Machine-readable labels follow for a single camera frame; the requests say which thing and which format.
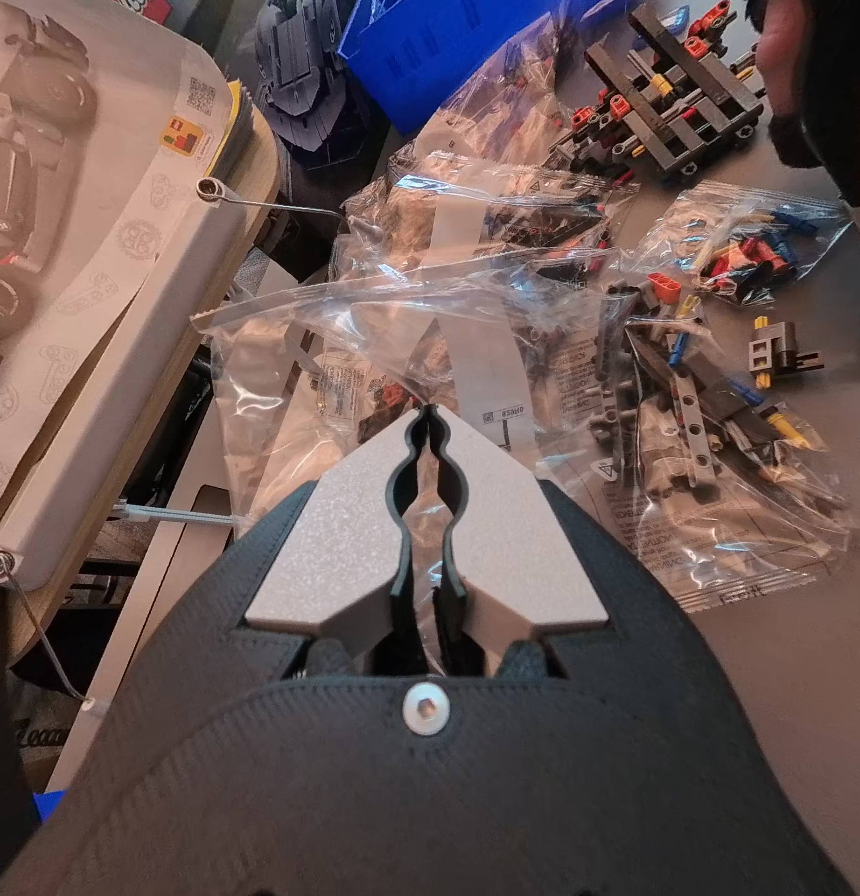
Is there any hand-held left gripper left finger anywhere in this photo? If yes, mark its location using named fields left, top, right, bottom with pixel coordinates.
left=244, top=406, right=428, bottom=678

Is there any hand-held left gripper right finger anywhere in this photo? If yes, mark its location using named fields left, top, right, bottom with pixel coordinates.
left=434, top=405, right=610, bottom=676

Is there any dark grey lego chassis frame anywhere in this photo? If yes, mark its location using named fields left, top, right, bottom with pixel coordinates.
left=540, top=0, right=768, bottom=191

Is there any small clear bag of pins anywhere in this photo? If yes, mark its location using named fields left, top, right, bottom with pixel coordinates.
left=624, top=179, right=855, bottom=310

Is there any large clear plastic bag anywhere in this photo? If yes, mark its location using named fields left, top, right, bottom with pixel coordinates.
left=190, top=258, right=614, bottom=548

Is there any white lego instruction booklet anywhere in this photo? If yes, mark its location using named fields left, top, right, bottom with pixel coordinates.
left=0, top=0, right=243, bottom=590

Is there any dark lego set box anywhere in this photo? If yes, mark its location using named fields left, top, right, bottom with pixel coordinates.
left=211, top=0, right=404, bottom=282

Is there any person's right hand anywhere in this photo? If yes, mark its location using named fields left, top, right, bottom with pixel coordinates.
left=756, top=0, right=810, bottom=118

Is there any clear bag of mixed pieces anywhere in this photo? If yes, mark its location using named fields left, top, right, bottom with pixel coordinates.
left=589, top=272, right=855, bottom=615

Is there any grey block with yellow pins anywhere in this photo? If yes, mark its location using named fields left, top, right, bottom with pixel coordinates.
left=747, top=315, right=829, bottom=391

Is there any blue plastic box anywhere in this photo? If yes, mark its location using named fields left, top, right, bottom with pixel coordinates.
left=33, top=786, right=71, bottom=828

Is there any blue plastic bin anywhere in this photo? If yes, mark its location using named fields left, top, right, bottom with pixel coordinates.
left=336, top=0, right=614, bottom=135

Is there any yellow-edged booklet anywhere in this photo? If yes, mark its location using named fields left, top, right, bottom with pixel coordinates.
left=204, top=79, right=253, bottom=177

